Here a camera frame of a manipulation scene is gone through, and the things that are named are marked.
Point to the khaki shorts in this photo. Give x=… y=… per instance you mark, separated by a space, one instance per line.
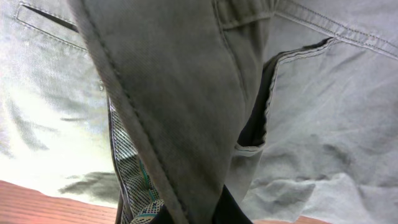
x=128 y=104

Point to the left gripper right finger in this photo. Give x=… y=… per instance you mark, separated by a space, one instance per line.
x=228 y=211

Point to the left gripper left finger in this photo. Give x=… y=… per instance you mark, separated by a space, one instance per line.
x=163 y=217

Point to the grey shorts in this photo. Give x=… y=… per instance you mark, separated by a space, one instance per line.
x=322 y=138

